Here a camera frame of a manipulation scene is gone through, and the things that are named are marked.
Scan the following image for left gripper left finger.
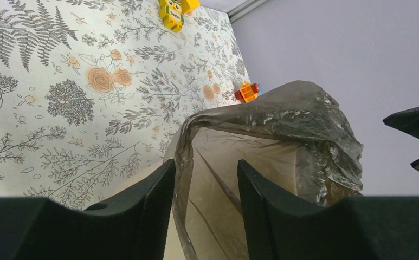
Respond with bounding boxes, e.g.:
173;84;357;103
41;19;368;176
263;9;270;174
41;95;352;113
0;160;176;259

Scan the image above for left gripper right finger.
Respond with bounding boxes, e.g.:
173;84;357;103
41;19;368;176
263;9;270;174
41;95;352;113
237;160;419;259

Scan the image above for beige plastic trash bin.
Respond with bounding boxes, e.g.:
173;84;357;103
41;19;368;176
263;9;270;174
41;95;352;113
98;127;361;260

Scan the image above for dark trash bag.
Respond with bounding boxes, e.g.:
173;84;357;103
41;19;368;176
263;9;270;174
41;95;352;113
162;80;364;260

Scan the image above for orange red toy car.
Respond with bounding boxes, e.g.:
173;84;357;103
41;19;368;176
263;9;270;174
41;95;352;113
235;81;261;103

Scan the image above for floral patterned table mat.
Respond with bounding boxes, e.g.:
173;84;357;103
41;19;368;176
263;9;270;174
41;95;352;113
0;1;248;209

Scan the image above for yellow patterned toy block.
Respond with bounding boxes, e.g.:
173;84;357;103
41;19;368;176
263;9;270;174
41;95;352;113
159;0;184;33

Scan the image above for small yellow block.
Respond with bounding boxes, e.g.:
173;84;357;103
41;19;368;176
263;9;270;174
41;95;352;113
180;0;201;14

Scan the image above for right aluminium frame post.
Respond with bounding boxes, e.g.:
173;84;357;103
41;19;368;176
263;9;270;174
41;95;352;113
228;0;268;23

